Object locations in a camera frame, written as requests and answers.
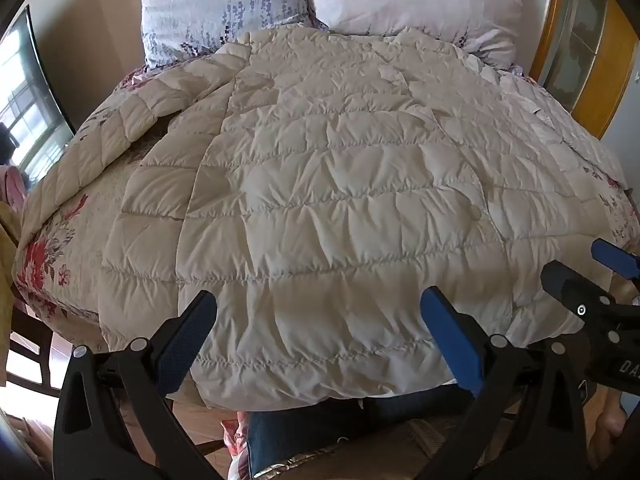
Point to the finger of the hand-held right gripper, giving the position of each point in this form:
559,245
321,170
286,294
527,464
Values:
575,287
617,260

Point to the person's jeans leg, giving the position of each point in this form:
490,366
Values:
300,425

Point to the lavender print pillow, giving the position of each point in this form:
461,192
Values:
210,5

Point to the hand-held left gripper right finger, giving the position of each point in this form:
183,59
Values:
452,335

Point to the pink tree print pillow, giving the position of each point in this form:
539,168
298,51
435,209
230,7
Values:
425,0

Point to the wooden headboard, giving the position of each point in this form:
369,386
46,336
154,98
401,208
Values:
545,35

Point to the pink cloth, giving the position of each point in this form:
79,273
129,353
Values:
12,185

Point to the yellow cloth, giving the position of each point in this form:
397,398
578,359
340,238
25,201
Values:
7,260

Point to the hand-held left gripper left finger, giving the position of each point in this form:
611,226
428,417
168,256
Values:
187,332

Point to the dark wooden chair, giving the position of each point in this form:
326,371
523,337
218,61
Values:
42,360

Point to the floral bedspread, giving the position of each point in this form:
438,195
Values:
65,260

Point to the cream quilted duvet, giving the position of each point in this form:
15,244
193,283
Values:
350,185

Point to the person's right hand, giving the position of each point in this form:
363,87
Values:
607,430

